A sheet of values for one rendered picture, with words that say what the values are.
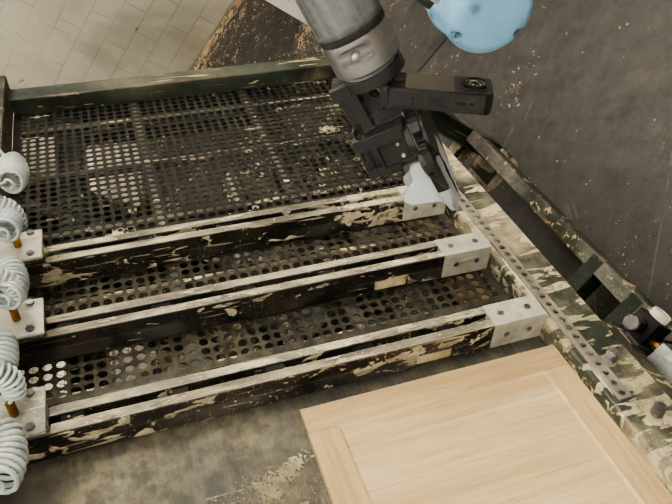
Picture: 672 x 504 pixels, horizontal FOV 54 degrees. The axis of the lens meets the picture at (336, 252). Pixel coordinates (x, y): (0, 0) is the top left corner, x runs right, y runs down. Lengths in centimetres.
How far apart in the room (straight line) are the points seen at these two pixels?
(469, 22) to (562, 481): 92
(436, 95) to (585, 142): 207
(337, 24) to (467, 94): 16
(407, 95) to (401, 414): 74
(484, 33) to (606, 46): 237
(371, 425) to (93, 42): 548
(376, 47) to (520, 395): 87
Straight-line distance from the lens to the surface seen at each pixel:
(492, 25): 58
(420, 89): 73
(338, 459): 124
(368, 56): 71
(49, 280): 165
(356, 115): 76
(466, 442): 130
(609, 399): 141
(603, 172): 269
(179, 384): 129
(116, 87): 236
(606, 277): 233
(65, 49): 648
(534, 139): 294
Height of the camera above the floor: 213
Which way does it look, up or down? 36 degrees down
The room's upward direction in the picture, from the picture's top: 71 degrees counter-clockwise
